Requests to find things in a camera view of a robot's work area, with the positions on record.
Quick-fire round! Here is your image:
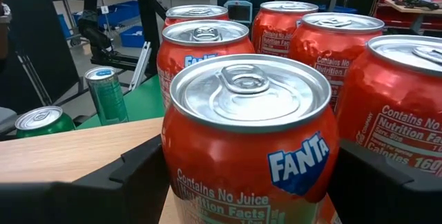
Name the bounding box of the black partition panel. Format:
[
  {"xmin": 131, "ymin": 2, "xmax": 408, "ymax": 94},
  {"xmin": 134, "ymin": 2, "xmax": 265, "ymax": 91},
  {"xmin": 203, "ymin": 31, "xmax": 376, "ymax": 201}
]
[{"xmin": 0, "ymin": 0, "xmax": 80, "ymax": 114}]

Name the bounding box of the wooden board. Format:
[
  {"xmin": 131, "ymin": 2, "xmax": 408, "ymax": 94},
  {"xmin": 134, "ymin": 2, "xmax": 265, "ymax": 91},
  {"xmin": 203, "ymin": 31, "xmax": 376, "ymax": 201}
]
[{"xmin": 0, "ymin": 116, "xmax": 343, "ymax": 224}]

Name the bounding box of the slim green can blue tab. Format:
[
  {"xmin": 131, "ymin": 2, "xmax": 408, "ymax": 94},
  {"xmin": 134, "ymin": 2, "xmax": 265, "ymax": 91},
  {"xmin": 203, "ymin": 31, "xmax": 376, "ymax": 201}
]
[{"xmin": 84, "ymin": 66, "xmax": 130, "ymax": 127}]

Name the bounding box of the blue storage bin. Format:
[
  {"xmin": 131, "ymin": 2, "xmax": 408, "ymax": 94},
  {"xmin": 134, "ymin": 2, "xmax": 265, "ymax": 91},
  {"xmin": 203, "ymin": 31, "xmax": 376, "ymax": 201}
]
[
  {"xmin": 119, "ymin": 26, "xmax": 146, "ymax": 48},
  {"xmin": 317, "ymin": 4, "xmax": 358, "ymax": 15},
  {"xmin": 98, "ymin": 1, "xmax": 141, "ymax": 26}
]

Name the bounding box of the grey teach pendant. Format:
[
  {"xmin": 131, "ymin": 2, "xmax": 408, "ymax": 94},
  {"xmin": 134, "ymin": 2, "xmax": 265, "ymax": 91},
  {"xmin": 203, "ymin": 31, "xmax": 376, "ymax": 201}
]
[{"xmin": 224, "ymin": 0, "xmax": 253, "ymax": 24}]

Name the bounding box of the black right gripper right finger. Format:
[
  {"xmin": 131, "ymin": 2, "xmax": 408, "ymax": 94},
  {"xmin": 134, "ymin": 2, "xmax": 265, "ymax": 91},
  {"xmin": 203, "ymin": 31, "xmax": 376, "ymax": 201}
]
[{"xmin": 327, "ymin": 139, "xmax": 442, "ymax": 224}]

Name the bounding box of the red Fanta can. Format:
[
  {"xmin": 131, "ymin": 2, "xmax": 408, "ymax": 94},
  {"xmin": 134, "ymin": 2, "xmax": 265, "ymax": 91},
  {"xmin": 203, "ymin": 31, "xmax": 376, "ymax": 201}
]
[
  {"xmin": 161, "ymin": 53, "xmax": 341, "ymax": 224},
  {"xmin": 157, "ymin": 19, "xmax": 256, "ymax": 111},
  {"xmin": 251, "ymin": 1, "xmax": 319, "ymax": 58},
  {"xmin": 289, "ymin": 12, "xmax": 385, "ymax": 113},
  {"xmin": 336, "ymin": 34, "xmax": 442, "ymax": 178},
  {"xmin": 162, "ymin": 4, "xmax": 231, "ymax": 28}
]

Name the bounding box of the white metal bracket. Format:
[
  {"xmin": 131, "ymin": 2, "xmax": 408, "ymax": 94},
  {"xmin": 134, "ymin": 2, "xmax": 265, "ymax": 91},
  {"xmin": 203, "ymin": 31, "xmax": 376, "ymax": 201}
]
[{"xmin": 128, "ymin": 41, "xmax": 153, "ymax": 92}]

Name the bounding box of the green Sprite can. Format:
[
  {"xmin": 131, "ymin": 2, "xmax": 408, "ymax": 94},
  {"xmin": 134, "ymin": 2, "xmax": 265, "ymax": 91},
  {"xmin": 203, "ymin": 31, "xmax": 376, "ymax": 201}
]
[{"xmin": 14, "ymin": 105, "xmax": 77, "ymax": 139}]

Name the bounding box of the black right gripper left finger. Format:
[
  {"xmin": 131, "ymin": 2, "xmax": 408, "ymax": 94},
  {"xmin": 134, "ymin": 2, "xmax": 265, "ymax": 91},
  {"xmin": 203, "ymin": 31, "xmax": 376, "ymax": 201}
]
[{"xmin": 0, "ymin": 134, "xmax": 171, "ymax": 224}]

